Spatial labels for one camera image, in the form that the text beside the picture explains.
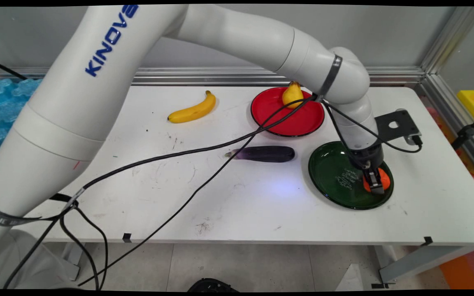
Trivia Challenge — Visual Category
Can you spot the black wrist strap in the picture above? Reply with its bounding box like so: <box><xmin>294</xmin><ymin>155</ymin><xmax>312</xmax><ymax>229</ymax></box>
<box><xmin>316</xmin><ymin>54</ymin><xmax>343</xmax><ymax>102</ymax></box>

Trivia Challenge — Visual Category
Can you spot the yellow banana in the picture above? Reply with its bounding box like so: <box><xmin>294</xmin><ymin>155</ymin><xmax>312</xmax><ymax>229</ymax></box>
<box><xmin>167</xmin><ymin>90</ymin><xmax>217</xmax><ymax>124</ymax></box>

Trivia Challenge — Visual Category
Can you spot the yellow pear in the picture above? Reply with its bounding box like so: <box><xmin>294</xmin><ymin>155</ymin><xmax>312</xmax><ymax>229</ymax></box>
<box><xmin>282</xmin><ymin>81</ymin><xmax>305</xmax><ymax>110</ymax></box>

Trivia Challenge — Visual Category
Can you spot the orange box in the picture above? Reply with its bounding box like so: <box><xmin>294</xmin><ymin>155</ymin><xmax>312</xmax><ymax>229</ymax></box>
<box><xmin>439</xmin><ymin>247</ymin><xmax>474</xmax><ymax>289</ymax></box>

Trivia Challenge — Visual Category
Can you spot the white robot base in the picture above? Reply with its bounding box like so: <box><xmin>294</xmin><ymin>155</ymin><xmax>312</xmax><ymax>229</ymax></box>
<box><xmin>0</xmin><ymin>228</ymin><xmax>79</xmax><ymax>290</ymax></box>

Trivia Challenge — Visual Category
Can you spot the black object on floor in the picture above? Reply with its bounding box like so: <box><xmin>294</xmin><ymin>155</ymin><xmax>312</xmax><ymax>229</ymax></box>
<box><xmin>187</xmin><ymin>278</ymin><xmax>239</xmax><ymax>293</ymax></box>

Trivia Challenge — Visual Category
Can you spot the red plate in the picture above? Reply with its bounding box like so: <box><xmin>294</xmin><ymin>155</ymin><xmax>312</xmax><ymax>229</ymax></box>
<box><xmin>250</xmin><ymin>87</ymin><xmax>325</xmax><ymax>138</ymax></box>

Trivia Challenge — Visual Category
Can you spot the orange round fruit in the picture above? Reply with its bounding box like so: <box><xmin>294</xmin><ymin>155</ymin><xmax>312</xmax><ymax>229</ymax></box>
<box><xmin>362</xmin><ymin>167</ymin><xmax>392</xmax><ymax>193</ymax></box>

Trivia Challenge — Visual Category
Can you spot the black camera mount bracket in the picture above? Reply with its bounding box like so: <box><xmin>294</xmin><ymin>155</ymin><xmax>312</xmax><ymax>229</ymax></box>
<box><xmin>375</xmin><ymin>109</ymin><xmax>423</xmax><ymax>147</ymax></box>

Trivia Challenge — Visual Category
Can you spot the dark green plate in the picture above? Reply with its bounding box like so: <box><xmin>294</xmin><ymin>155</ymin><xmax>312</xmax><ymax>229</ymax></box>
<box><xmin>308</xmin><ymin>141</ymin><xmax>395</xmax><ymax>210</ymax></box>

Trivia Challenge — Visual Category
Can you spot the black camera cable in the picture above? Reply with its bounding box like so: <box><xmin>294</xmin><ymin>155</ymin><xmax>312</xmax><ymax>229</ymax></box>
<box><xmin>70</xmin><ymin>97</ymin><xmax>423</xmax><ymax>204</ymax></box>

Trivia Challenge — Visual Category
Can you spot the black clamp stand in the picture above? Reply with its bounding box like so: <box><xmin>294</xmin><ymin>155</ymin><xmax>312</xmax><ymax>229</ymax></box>
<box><xmin>451</xmin><ymin>109</ymin><xmax>474</xmax><ymax>150</ymax></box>

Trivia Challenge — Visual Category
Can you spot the black base cable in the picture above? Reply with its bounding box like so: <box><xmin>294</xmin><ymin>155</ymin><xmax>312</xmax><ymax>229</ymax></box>
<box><xmin>2</xmin><ymin>203</ymin><xmax>109</xmax><ymax>291</ymax></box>

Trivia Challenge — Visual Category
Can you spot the black printed strap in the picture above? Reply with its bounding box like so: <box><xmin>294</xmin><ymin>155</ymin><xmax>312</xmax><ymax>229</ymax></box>
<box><xmin>0</xmin><ymin>201</ymin><xmax>78</xmax><ymax>227</ymax></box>

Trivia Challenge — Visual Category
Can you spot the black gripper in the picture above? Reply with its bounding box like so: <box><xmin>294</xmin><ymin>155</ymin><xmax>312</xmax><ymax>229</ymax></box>
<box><xmin>349</xmin><ymin>143</ymin><xmax>386</xmax><ymax>195</ymax></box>

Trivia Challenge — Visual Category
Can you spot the aluminium side rail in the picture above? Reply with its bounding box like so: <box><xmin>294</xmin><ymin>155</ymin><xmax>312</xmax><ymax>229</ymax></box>
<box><xmin>416</xmin><ymin>74</ymin><xmax>474</xmax><ymax>181</ymax></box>

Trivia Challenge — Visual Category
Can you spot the purple eggplant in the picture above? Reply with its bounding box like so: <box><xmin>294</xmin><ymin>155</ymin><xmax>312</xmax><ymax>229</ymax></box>
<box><xmin>225</xmin><ymin>146</ymin><xmax>296</xmax><ymax>163</ymax></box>

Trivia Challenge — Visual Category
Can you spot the grey table leg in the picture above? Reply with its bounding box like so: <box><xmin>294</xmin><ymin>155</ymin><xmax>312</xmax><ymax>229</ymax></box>
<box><xmin>371</xmin><ymin>245</ymin><xmax>474</xmax><ymax>288</ymax></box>
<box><xmin>42</xmin><ymin>242</ymin><xmax>86</xmax><ymax>281</ymax></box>

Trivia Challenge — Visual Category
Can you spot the blue foam mat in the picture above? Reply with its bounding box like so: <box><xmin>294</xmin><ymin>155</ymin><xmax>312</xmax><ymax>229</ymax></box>
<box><xmin>0</xmin><ymin>78</ymin><xmax>43</xmax><ymax>165</ymax></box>

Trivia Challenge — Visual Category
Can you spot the black background cable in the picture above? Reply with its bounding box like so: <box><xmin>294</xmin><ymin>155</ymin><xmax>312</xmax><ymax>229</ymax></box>
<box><xmin>0</xmin><ymin>57</ymin><xmax>28</xmax><ymax>80</ymax></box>

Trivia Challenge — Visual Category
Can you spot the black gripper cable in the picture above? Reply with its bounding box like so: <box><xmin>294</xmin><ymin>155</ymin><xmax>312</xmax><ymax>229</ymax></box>
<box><xmin>77</xmin><ymin>95</ymin><xmax>363</xmax><ymax>287</ymax></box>

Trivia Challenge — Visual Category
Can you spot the aluminium corner post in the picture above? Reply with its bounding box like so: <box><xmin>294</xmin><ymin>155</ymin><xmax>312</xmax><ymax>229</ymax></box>
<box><xmin>420</xmin><ymin>6</ymin><xmax>474</xmax><ymax>76</ymax></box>

